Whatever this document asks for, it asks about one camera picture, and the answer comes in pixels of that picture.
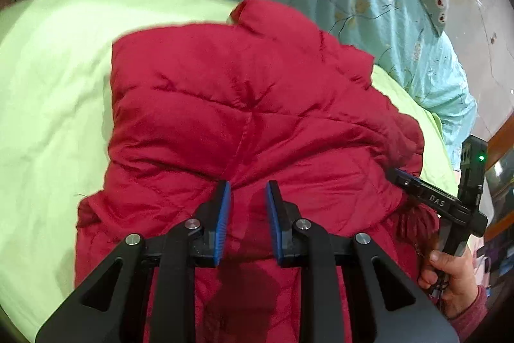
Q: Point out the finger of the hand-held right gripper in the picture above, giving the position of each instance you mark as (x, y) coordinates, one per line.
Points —
(403, 177)

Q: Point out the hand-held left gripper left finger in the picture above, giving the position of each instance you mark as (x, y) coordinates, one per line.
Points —
(223, 222)

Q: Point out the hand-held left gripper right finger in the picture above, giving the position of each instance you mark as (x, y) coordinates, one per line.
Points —
(274, 222)

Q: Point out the red quilted down jacket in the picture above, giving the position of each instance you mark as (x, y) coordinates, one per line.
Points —
(249, 118)

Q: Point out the person's right forearm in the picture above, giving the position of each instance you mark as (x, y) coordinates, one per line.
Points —
(472, 315)

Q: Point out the person's right hand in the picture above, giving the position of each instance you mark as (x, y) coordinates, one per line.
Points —
(453, 278)

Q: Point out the light green bed blanket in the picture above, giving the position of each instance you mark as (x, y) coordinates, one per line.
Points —
(48, 106)

